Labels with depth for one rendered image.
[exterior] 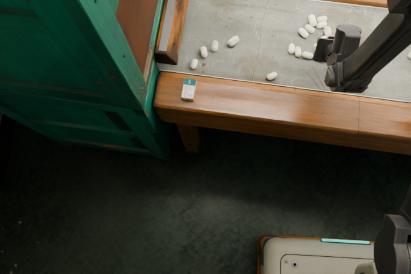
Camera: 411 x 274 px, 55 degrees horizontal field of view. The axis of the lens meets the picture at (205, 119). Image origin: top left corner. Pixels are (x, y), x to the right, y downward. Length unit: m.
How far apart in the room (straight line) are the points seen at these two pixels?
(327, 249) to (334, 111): 0.64
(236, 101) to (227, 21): 0.27
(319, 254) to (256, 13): 0.91
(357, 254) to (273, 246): 0.31
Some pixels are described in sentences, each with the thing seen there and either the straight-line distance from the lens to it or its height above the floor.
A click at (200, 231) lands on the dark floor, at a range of 1.83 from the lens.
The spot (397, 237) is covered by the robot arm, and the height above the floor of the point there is 1.27.
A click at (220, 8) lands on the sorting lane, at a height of 0.74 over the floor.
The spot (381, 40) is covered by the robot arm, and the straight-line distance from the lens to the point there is 0.75.
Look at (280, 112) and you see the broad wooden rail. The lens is 1.13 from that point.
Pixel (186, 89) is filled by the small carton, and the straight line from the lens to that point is 1.12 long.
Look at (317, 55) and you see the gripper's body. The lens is 1.10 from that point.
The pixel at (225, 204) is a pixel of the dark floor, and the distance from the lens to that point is 1.84.
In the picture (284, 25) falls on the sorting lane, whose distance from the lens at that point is 1.27.
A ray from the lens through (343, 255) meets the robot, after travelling 1.63.
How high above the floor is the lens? 1.83
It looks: 75 degrees down
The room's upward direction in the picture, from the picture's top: 3 degrees counter-clockwise
